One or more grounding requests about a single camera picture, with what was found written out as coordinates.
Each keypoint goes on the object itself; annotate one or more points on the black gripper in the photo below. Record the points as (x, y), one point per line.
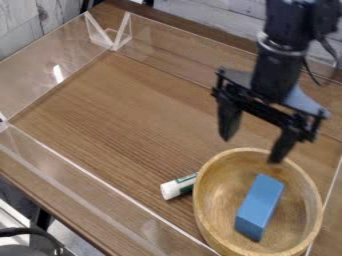
(296, 115)

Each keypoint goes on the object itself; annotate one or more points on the blue rectangular block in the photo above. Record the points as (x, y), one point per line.
(257, 206)

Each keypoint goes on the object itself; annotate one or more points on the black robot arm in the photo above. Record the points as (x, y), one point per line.
(271, 96)

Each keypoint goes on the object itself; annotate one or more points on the brown wooden bowl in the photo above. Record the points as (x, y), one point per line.
(221, 185)

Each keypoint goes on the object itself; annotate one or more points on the white green glue stick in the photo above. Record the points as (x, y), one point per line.
(177, 186)

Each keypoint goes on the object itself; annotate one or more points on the black metal stand base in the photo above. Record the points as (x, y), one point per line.
(37, 246)

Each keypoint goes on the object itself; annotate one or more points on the clear acrylic barrier wall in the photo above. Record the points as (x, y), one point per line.
(109, 115)

